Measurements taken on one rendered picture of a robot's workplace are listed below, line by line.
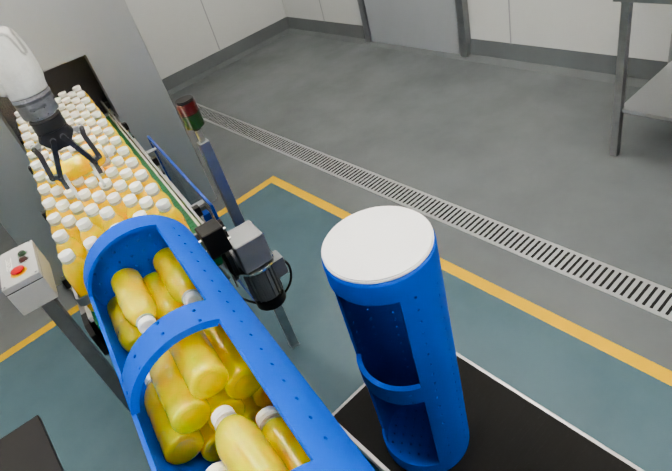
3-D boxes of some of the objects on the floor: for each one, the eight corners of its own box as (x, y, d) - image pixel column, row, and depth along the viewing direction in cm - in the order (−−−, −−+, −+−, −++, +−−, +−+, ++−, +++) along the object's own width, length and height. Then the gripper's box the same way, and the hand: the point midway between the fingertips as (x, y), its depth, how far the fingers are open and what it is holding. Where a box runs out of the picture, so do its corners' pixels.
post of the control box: (176, 468, 212) (31, 295, 153) (173, 460, 215) (30, 288, 156) (185, 461, 213) (45, 288, 154) (182, 454, 216) (43, 281, 157)
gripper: (3, 136, 124) (58, 214, 138) (84, 101, 130) (128, 179, 144) (1, 127, 130) (54, 203, 143) (78, 94, 136) (122, 170, 149)
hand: (85, 182), depth 142 cm, fingers open, 6 cm apart
